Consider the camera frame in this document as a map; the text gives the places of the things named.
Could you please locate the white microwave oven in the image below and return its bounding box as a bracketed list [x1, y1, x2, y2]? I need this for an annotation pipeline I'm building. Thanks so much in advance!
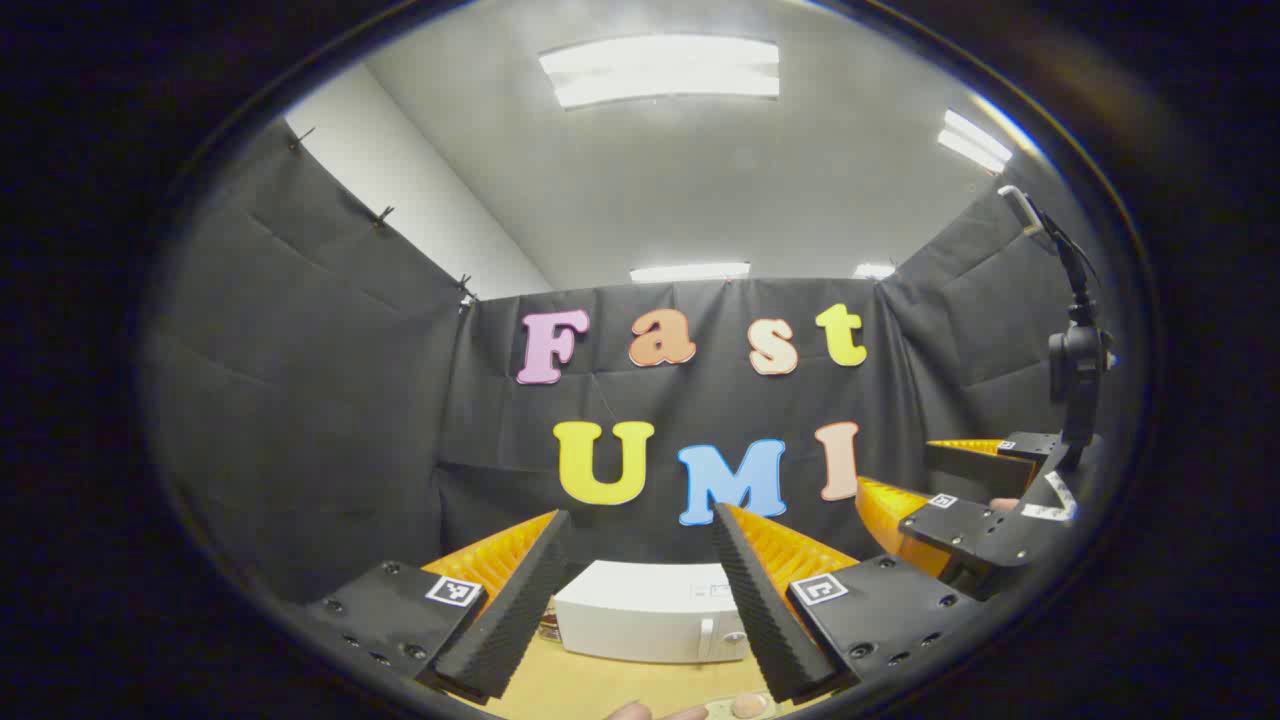
[553, 560, 751, 664]

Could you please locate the black backdrop cloth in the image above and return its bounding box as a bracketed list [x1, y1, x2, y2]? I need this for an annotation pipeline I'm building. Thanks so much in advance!
[145, 120, 1111, 606]

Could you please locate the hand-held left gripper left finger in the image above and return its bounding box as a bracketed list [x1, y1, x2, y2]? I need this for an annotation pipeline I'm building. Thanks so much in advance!
[300, 508, 573, 706]

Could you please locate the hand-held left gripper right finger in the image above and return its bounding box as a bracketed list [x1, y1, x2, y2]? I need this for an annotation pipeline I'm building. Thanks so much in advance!
[710, 502, 989, 706]

